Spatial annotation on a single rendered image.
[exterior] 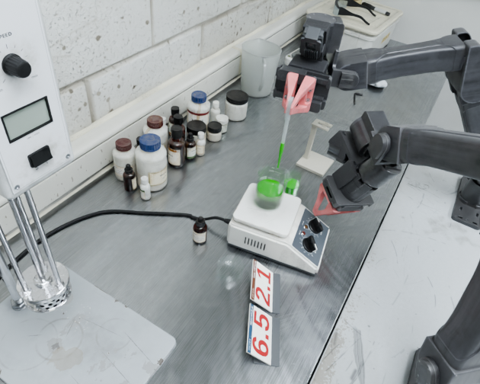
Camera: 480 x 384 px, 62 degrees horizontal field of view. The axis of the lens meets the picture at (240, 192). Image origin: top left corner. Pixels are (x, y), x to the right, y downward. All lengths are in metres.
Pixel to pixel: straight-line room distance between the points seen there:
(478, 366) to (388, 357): 0.19
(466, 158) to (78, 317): 0.65
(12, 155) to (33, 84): 0.06
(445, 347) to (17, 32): 0.61
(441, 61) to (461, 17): 1.16
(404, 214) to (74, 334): 0.78
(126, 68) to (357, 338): 0.78
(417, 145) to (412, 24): 1.48
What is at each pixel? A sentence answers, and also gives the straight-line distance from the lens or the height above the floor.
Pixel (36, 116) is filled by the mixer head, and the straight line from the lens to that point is 0.39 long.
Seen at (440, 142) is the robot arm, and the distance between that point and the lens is 0.62.
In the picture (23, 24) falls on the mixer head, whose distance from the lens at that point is 0.36.
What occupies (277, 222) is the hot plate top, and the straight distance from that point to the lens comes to 0.81.
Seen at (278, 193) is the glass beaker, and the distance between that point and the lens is 0.80.
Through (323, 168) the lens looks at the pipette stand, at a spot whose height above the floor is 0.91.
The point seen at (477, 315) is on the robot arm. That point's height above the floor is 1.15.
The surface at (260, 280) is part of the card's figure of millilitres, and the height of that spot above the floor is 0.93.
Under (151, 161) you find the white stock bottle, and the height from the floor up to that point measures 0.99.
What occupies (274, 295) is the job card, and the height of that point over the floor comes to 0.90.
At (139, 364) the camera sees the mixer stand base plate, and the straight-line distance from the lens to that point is 0.73.
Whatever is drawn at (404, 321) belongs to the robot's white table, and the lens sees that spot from 0.87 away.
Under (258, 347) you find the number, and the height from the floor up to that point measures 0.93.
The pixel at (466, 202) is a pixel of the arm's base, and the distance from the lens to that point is 1.18.
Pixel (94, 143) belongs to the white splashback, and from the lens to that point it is 0.98.
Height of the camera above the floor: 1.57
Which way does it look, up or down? 43 degrees down
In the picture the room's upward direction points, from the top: 8 degrees clockwise
